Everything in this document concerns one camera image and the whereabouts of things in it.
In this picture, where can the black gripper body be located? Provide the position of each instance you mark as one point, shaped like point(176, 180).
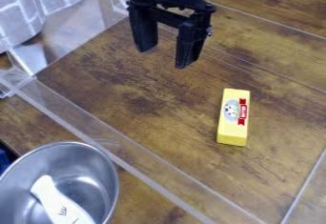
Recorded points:
point(172, 12)

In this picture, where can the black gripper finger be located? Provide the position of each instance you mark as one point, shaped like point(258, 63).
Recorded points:
point(190, 42)
point(144, 29)

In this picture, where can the yellow butter block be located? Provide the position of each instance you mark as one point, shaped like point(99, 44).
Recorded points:
point(232, 126)

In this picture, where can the silver metal bowl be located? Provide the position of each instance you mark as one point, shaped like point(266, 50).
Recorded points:
point(84, 176)

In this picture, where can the grey brick pattern cloth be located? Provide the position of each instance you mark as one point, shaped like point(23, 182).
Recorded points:
point(23, 17)

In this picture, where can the white toy fish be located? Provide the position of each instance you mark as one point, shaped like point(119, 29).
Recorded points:
point(60, 208)

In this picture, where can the blue object at edge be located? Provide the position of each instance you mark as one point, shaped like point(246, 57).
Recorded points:
point(4, 161)

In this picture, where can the clear acrylic barrier wall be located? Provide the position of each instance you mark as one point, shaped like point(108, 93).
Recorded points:
point(152, 114)

